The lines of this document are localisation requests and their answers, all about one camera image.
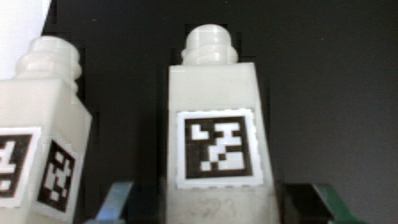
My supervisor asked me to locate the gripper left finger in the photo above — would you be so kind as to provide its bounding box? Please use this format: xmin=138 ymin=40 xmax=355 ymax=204
xmin=81 ymin=181 xmax=133 ymax=224

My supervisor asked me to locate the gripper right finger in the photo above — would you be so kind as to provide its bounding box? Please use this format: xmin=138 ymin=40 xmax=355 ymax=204
xmin=282 ymin=182 xmax=371 ymax=224

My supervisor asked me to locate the white leg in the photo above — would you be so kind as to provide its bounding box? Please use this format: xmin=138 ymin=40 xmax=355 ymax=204
xmin=165 ymin=24 xmax=280 ymax=224
xmin=0 ymin=36 xmax=90 ymax=224

